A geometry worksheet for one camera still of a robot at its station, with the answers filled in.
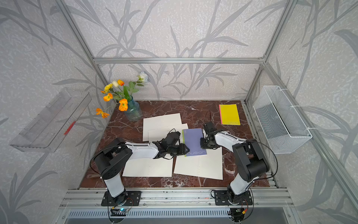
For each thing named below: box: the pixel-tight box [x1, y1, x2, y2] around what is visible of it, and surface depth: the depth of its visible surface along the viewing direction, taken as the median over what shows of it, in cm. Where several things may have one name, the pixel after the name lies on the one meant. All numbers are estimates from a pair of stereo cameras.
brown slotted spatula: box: [86, 173, 102, 179], surface depth 82 cm
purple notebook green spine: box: [181, 127, 208, 158], surface depth 93 cm
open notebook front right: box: [173, 147, 224, 181], surface depth 88 cm
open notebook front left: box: [122, 155, 173, 178], surface depth 84 cm
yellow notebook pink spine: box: [218, 104, 241, 126], surface depth 114 cm
